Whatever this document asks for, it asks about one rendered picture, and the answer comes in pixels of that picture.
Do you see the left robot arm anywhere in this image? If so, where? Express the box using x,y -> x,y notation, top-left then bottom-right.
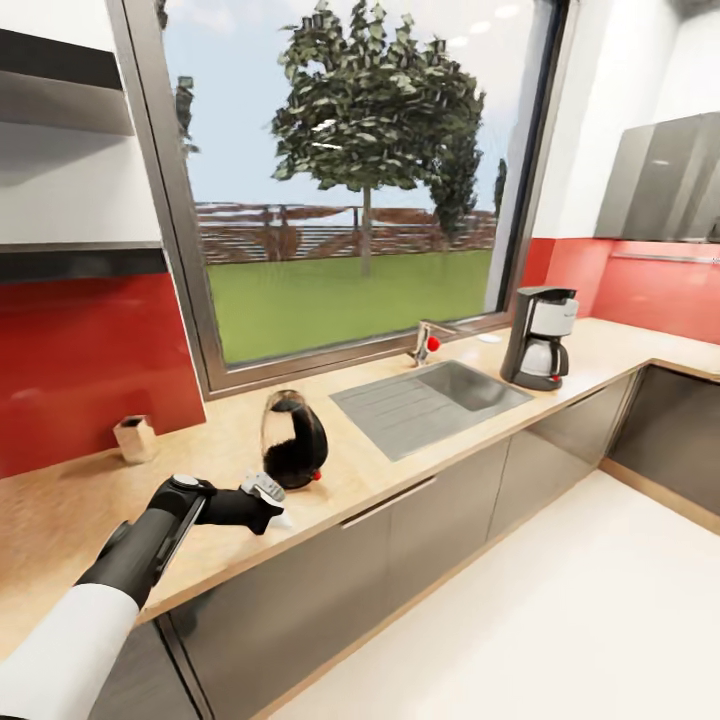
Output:
0,469 -> 286,720

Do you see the electric kettle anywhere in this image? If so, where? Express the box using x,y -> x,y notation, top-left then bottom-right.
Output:
260,389 -> 329,490

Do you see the paper coffee filter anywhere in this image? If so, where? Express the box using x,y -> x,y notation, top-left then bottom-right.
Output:
269,510 -> 299,531

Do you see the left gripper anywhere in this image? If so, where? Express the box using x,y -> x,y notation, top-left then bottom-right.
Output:
221,487 -> 285,535

